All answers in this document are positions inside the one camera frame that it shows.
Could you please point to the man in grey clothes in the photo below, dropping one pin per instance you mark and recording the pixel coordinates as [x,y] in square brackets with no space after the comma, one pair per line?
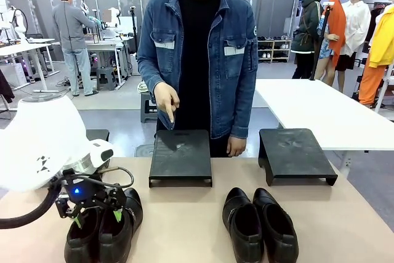
[72,32]

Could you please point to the mannequin with orange vest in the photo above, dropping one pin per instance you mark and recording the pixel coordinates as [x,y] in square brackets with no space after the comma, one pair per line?
[335,29]

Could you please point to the mannequin in yellow hoodie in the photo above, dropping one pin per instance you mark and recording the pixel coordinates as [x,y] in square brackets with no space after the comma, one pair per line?
[380,47]

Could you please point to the large white table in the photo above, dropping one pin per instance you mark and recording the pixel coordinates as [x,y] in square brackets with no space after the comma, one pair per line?
[323,112]

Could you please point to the person in denim jacket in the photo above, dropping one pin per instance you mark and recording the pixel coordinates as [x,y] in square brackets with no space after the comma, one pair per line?
[197,59]

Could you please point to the wooden shoe rack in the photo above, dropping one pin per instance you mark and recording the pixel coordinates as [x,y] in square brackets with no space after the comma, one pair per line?
[274,50]

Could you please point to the person's right forearm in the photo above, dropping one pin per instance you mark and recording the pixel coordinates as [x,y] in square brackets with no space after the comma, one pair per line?
[149,73]

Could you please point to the mannequin in dark hoodie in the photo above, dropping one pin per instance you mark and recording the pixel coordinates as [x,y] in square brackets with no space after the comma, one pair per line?
[307,29]

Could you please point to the figure in white shirt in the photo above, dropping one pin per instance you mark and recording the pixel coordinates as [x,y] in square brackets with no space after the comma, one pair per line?
[357,26]

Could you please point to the black tripod with orange clamp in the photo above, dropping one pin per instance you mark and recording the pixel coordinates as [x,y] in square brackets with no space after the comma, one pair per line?
[321,32]

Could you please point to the grey plastic stool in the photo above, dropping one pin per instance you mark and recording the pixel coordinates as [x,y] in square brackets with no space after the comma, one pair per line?
[106,76]
[147,106]

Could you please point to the black camera tripod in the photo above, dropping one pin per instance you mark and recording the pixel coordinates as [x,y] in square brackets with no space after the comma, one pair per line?
[133,29]

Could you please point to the white desk with metal legs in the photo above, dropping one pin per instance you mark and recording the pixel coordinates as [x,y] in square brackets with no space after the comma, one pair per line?
[21,49]

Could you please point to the black shoe stand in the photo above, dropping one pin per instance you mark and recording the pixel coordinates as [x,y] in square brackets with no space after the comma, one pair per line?
[100,135]
[292,155]
[181,158]

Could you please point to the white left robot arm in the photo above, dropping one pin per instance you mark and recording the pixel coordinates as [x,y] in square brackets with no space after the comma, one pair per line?
[40,133]

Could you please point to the person's left hand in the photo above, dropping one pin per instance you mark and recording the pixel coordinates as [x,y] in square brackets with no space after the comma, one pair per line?
[236,146]

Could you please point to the person's right hand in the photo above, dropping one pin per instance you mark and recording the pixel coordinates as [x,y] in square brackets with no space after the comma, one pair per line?
[166,98]

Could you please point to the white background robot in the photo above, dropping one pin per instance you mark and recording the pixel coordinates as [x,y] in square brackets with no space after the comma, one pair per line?
[17,22]

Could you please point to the person's left forearm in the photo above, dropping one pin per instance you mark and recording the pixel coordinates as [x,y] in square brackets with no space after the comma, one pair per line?
[244,106]

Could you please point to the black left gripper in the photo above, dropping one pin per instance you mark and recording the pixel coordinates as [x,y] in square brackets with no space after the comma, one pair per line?
[92,193]

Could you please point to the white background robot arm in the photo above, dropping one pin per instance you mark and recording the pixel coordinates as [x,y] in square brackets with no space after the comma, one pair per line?
[114,16]

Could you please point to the white workbench with equipment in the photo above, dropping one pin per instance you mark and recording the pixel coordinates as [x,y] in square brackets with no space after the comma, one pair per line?
[104,46]

